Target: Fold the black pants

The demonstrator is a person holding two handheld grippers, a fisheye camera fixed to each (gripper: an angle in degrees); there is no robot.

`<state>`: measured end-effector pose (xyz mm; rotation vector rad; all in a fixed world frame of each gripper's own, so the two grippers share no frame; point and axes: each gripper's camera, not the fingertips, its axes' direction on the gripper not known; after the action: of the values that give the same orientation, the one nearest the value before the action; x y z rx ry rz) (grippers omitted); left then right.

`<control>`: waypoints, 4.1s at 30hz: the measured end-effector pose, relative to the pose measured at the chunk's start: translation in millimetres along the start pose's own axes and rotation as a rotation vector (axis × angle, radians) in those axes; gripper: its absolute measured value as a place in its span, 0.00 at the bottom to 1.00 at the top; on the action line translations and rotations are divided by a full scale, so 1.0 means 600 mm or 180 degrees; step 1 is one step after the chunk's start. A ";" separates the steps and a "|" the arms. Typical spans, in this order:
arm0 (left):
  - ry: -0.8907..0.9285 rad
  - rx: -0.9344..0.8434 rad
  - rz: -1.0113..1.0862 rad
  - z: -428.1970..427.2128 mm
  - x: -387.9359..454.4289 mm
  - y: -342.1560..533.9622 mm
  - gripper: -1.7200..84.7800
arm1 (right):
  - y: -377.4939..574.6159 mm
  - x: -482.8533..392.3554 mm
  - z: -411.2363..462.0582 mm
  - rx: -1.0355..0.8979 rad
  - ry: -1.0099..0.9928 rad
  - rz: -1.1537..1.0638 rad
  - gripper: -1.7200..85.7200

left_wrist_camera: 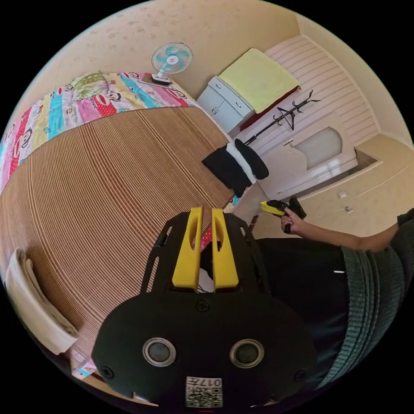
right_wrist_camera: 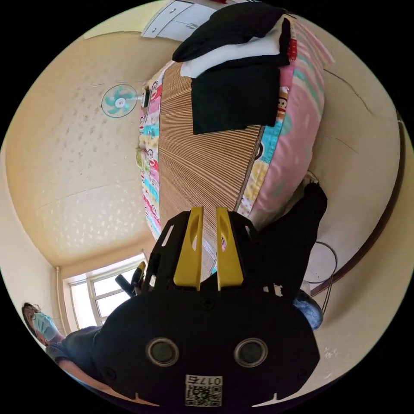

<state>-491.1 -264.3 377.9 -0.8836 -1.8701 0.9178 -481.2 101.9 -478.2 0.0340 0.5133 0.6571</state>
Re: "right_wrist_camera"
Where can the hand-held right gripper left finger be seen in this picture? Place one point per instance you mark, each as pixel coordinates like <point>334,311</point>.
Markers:
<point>189,255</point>

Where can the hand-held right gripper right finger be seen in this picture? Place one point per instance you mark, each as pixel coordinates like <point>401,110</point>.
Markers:
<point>228,258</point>

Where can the black pants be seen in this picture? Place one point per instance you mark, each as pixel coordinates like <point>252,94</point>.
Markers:
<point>291,233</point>

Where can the person's right forearm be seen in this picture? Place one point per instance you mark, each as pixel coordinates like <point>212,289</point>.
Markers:
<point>84,376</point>

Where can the window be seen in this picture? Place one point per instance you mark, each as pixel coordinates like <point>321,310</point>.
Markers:
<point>106,291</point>

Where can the bed with woven mat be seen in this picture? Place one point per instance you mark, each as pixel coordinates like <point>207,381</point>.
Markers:
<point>200,168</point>

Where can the person's body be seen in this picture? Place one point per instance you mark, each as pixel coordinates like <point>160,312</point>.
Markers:
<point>77,346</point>

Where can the pile of clothes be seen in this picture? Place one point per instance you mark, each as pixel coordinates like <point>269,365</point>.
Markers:
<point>233,97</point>

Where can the white cupboard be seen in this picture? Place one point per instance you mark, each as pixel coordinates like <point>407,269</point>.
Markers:
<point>176,19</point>

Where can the wall fan with teal blades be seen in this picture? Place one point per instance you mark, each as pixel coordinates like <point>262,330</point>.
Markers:
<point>118,102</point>

